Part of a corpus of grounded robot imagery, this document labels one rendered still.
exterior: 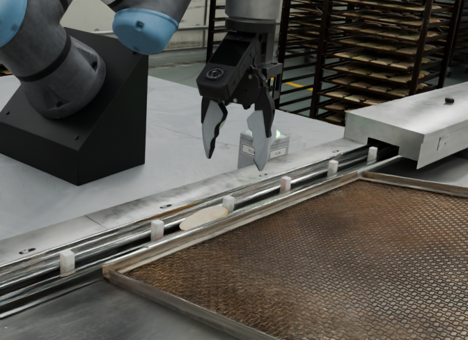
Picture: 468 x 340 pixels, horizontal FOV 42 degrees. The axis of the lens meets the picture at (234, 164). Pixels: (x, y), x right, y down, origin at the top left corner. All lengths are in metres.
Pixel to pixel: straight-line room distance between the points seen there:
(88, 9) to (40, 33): 5.00
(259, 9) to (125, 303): 0.42
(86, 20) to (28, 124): 4.90
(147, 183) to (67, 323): 0.53
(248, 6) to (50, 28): 0.36
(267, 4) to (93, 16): 5.27
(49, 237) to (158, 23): 0.30
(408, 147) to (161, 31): 0.62
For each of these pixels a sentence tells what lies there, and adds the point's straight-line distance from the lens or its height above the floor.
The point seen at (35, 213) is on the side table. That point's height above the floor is 0.82.
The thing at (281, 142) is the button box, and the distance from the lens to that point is 1.15.
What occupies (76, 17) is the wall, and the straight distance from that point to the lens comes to 5.97.
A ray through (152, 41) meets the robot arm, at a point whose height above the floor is 1.11.
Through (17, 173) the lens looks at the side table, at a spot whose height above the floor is 0.82.
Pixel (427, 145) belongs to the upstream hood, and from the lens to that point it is 1.25.
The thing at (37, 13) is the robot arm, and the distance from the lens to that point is 1.02.
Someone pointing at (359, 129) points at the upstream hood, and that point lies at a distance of 1.29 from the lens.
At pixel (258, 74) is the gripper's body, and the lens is 0.84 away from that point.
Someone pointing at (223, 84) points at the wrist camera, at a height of 1.06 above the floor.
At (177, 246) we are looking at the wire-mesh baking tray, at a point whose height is 0.89.
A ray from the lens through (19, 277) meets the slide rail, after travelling 0.76.
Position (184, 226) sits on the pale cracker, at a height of 0.86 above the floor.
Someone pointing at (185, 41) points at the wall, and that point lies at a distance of 6.85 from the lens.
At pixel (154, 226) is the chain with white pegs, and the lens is 0.83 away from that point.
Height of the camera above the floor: 1.24
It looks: 20 degrees down
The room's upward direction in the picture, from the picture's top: 5 degrees clockwise
